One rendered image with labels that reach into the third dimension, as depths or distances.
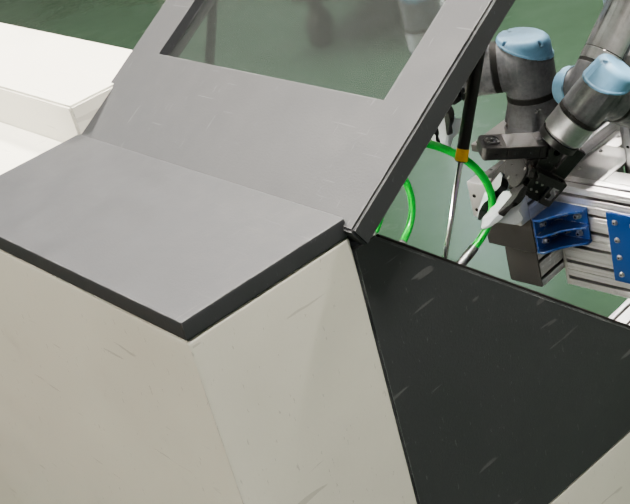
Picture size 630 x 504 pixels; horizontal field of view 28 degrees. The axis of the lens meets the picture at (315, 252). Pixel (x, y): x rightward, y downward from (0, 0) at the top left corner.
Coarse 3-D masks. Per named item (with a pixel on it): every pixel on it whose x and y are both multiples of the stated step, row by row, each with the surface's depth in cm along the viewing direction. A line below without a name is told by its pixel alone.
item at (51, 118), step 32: (0, 32) 267; (32, 32) 261; (0, 64) 247; (32, 64) 242; (64, 64) 237; (96, 64) 233; (0, 96) 237; (32, 96) 226; (64, 96) 221; (96, 96) 219; (32, 128) 233; (64, 128) 222
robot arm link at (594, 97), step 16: (592, 64) 203; (608, 64) 201; (624, 64) 205; (592, 80) 202; (608, 80) 201; (624, 80) 200; (576, 96) 204; (592, 96) 202; (608, 96) 202; (624, 96) 204; (576, 112) 204; (592, 112) 204; (608, 112) 204; (624, 112) 205; (592, 128) 206
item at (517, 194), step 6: (522, 186) 211; (510, 192) 213; (516, 192) 211; (522, 192) 211; (510, 198) 212; (516, 198) 211; (522, 198) 212; (504, 204) 213; (510, 204) 212; (516, 204) 212; (504, 210) 213
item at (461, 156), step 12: (480, 60) 180; (480, 72) 180; (468, 84) 181; (468, 96) 181; (468, 108) 181; (468, 120) 182; (468, 132) 182; (468, 144) 183; (456, 156) 183; (456, 180) 184; (456, 192) 185; (444, 252) 187
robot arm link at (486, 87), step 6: (486, 48) 274; (486, 54) 273; (486, 60) 273; (486, 66) 273; (486, 72) 273; (486, 78) 274; (480, 84) 275; (486, 84) 275; (492, 84) 274; (480, 90) 276; (486, 90) 276; (492, 90) 276
